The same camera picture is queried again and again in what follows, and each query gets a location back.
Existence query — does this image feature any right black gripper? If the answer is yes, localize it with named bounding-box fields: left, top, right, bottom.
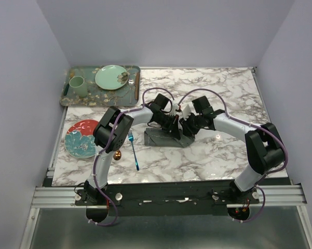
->
left=179, top=112, right=203, bottom=137

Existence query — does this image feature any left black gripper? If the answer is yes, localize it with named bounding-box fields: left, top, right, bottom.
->
left=156, top=112, right=180, bottom=140

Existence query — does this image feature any dark grey cloth napkin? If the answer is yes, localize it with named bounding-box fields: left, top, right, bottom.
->
left=144, top=128, right=195, bottom=148

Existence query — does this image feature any blue metal fork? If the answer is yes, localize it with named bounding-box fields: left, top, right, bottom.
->
left=128, top=130, right=140, bottom=171

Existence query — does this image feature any copper spoon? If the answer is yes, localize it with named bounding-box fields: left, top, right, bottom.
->
left=113, top=150, right=122, bottom=161

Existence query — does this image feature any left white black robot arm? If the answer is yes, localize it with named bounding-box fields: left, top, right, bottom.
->
left=84, top=94, right=181, bottom=205

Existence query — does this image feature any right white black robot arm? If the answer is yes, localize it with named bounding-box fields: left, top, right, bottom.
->
left=177, top=96, right=288, bottom=203

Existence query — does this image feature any silver spoon on tray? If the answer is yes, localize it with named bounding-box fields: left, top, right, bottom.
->
left=128, top=79, right=134, bottom=103

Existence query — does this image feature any brown wooden chopstick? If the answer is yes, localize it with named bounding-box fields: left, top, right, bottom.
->
left=134, top=72, right=140, bottom=100

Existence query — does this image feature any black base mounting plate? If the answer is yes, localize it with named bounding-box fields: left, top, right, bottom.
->
left=75, top=180, right=260, bottom=218

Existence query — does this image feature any mint green plate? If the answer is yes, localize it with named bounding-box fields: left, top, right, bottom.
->
left=95, top=65, right=129, bottom=90

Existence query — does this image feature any red blue floral plate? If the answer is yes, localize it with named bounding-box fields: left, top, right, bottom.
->
left=64, top=119, right=98, bottom=159

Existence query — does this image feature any green floral tray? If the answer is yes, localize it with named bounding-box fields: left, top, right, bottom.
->
left=59, top=65, right=141, bottom=107

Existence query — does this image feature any mint green cup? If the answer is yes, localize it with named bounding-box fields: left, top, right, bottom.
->
left=69, top=76, right=88, bottom=98

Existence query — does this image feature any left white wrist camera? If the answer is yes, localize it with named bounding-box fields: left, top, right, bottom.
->
left=169, top=102, right=180, bottom=116

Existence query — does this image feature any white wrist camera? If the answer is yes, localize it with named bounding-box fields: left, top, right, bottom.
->
left=182, top=105, right=192, bottom=120
left=169, top=102, right=180, bottom=116

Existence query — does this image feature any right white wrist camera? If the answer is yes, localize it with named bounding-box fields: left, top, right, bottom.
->
left=182, top=105, right=192, bottom=120

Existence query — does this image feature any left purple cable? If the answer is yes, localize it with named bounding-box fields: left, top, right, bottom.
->
left=88, top=88, right=175, bottom=227

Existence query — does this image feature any green handled utensil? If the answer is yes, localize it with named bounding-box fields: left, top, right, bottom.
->
left=63, top=83, right=70, bottom=96

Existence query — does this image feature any aluminium frame rail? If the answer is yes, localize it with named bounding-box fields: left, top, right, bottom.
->
left=31, top=185, right=307, bottom=209

